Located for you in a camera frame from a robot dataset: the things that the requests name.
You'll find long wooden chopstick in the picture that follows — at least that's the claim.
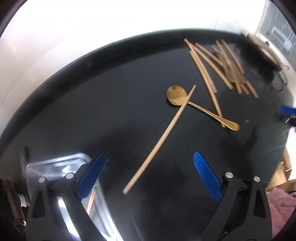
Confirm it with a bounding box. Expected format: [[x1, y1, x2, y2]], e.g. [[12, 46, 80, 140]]
[[123, 85, 197, 195]]

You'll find gold metal spoon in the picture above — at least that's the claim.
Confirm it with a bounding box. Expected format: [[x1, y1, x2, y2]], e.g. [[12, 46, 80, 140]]
[[166, 85, 240, 131]]

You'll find pink cloth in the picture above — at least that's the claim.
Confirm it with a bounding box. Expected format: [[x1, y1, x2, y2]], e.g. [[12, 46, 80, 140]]
[[267, 189, 296, 238]]

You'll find round cutting board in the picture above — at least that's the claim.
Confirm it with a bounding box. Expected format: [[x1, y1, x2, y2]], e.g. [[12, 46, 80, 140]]
[[241, 30, 290, 71]]

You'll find cardboard box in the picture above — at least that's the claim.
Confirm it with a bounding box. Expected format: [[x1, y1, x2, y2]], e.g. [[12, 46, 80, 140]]
[[265, 148, 295, 193]]

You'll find clear plastic container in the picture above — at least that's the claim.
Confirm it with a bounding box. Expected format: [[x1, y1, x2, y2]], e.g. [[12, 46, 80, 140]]
[[26, 153, 122, 240]]

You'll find beige plastic spoon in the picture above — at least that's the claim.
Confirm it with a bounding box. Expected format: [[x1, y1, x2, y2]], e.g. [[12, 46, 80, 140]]
[[212, 46, 237, 83]]

